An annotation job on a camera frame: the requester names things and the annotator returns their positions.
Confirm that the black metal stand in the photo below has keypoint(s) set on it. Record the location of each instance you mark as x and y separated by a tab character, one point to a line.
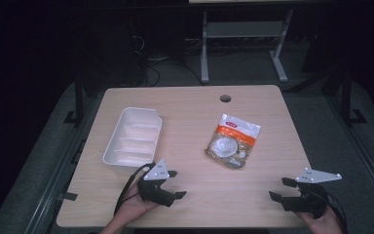
347	97
78	104

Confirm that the black table edge bracket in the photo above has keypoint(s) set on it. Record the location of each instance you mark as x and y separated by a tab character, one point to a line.
68	196

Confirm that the white plastic storage box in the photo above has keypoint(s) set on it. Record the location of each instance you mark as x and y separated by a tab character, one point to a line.
133	139

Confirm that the white metal desk frame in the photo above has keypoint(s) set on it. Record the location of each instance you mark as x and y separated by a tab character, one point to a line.
243	29

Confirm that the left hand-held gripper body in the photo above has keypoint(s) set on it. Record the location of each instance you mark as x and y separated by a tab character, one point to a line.
156	191

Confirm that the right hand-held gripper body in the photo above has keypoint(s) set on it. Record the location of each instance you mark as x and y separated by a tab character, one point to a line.
311	200

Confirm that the person's left hand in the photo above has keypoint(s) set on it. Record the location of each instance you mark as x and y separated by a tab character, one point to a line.
133	208

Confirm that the person's right hand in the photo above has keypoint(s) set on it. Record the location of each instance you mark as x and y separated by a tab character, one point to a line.
324	225

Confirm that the orange and white snack packet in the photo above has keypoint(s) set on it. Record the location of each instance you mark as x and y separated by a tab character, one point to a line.
232	143

